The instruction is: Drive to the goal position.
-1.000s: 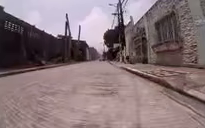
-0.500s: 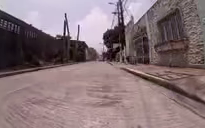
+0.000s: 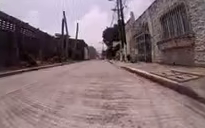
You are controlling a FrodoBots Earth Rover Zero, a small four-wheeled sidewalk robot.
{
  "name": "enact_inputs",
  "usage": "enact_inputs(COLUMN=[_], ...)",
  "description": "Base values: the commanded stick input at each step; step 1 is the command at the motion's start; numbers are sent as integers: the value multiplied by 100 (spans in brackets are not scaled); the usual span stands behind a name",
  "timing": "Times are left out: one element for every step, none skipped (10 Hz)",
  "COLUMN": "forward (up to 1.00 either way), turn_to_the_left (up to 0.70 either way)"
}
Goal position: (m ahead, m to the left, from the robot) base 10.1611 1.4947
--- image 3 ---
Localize low dark building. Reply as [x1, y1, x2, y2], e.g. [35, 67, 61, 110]
[68, 37, 98, 61]

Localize grey concrete road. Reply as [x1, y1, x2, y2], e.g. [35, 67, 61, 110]
[0, 59, 205, 128]

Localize dark tree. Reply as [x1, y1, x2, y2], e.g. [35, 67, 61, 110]
[101, 24, 120, 60]

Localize tall utility pole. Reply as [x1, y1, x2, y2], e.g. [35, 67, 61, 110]
[115, 0, 128, 62]

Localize leaning wooden pole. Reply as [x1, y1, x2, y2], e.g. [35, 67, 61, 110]
[59, 10, 70, 60]

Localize raised concrete sidewalk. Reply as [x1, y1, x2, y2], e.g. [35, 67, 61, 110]
[109, 59, 205, 107]

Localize narrow kerb strip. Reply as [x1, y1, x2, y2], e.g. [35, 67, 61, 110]
[0, 59, 78, 80]

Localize stone building with barred windows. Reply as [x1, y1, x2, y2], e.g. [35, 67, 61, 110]
[124, 0, 205, 66]

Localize long dark wall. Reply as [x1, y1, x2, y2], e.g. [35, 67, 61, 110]
[0, 2, 71, 72]

